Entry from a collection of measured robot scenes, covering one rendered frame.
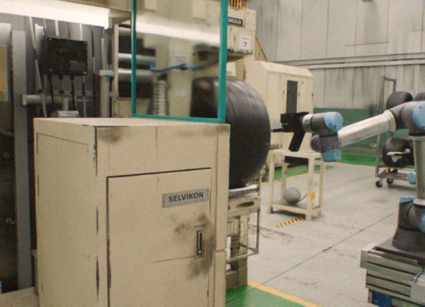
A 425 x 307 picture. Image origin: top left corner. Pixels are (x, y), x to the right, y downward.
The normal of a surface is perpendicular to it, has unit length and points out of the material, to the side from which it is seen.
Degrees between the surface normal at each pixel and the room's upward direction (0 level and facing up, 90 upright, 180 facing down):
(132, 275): 90
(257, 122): 76
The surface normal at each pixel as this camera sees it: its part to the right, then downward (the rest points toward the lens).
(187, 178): 0.62, 0.10
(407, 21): -0.67, 0.07
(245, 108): 0.55, -0.37
